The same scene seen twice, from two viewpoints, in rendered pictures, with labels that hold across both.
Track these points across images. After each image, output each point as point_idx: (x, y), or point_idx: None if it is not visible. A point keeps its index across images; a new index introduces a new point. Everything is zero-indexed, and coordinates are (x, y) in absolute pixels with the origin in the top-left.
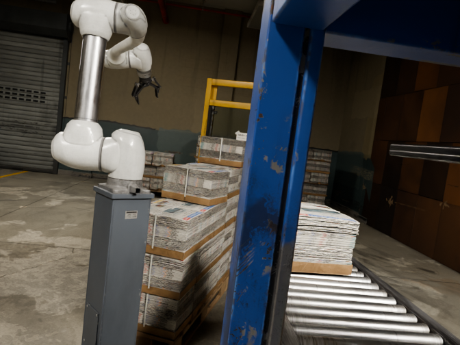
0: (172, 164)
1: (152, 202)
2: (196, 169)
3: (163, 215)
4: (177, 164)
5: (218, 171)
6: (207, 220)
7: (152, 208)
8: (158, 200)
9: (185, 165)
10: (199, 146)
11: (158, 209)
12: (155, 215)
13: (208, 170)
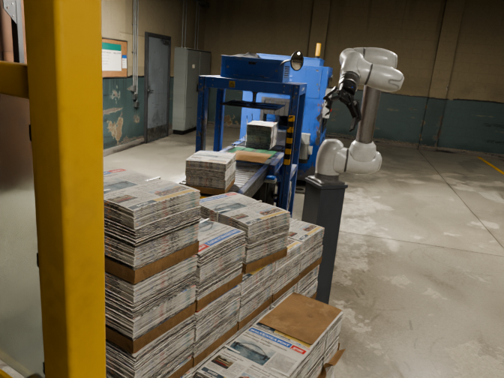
0: (279, 214)
1: (298, 244)
2: (249, 199)
3: (289, 217)
4: (268, 217)
5: (216, 196)
6: None
7: (300, 228)
8: (291, 248)
9: (258, 211)
10: (200, 217)
11: (293, 226)
12: (296, 220)
13: (229, 199)
